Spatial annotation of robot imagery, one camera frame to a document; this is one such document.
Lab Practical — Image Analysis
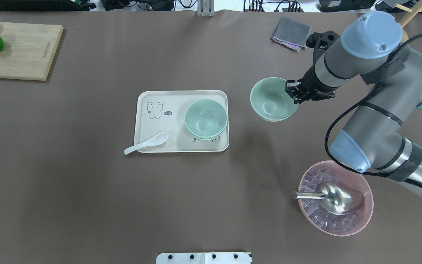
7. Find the green bowl on tray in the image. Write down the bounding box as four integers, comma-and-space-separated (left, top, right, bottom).
186, 125, 228, 140

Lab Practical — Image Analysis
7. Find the green bowl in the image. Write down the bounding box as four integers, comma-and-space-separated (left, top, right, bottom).
250, 77, 298, 122
186, 125, 228, 140
184, 99, 228, 127

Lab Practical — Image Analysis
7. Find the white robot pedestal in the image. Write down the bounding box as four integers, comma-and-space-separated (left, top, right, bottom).
155, 252, 252, 264

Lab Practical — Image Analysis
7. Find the grey folded cloth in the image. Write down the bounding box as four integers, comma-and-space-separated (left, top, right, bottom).
271, 17, 312, 52

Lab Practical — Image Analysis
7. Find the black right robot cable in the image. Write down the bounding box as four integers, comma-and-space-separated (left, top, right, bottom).
325, 32, 422, 178

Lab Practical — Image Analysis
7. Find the aluminium frame post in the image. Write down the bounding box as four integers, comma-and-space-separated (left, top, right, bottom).
197, 0, 215, 17

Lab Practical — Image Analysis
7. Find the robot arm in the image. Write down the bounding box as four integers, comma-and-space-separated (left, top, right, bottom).
286, 11, 422, 197

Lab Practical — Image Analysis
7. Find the bamboo cutting board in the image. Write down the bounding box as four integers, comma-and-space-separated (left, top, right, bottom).
0, 22, 64, 81

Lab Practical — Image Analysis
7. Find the wooden mug tree stand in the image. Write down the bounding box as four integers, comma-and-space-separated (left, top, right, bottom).
394, 0, 422, 42

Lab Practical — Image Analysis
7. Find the cream serving tray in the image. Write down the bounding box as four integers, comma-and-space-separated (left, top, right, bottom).
134, 90, 230, 153

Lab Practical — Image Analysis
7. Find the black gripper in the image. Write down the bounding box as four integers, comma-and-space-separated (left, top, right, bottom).
285, 31, 339, 104

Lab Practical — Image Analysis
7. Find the white ceramic spoon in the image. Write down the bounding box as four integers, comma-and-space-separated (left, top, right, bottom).
123, 132, 169, 155

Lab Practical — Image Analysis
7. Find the metal ice scoop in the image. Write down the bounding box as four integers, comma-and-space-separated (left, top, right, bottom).
292, 182, 364, 215

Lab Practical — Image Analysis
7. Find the pink bowl with ice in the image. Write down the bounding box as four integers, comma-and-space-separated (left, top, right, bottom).
297, 160, 374, 237

